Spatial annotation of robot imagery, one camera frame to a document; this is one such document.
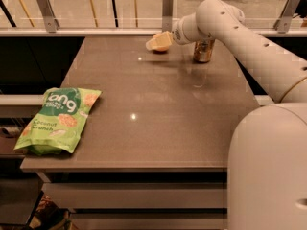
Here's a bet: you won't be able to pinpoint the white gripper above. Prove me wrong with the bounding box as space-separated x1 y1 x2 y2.
146 16 200 51

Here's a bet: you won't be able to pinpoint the orange fruit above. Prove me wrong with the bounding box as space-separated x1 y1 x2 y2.
153 33 169 52

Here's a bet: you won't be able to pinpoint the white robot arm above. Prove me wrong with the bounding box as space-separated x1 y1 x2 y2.
146 0 307 230

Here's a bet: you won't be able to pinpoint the green rice chip bag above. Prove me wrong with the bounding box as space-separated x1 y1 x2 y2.
14 88 102 155

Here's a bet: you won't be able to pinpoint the gold soda can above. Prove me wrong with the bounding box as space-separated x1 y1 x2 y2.
193 39 215 63

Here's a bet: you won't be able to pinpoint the metal railing bar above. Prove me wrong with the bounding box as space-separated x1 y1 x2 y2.
0 28 307 37

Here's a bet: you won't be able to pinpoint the upper grey drawer front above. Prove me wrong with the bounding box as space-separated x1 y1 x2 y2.
43 183 227 209

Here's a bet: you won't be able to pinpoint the grey drawer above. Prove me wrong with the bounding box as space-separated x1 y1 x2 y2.
43 183 227 209
72 214 227 230

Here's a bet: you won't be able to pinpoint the lower grey drawer front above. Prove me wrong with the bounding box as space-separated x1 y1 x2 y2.
72 214 227 230

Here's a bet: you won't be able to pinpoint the middle metal railing bracket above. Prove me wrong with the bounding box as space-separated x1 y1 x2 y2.
162 0 174 31

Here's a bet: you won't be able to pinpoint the metal railing bracket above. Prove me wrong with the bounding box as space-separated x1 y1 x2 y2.
162 0 174 31
273 0 300 34
36 0 59 33

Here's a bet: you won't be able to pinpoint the left metal railing bracket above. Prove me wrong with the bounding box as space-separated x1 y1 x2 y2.
36 0 59 33

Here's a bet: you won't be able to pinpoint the right metal railing bracket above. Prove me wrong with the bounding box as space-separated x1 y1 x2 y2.
273 0 300 34

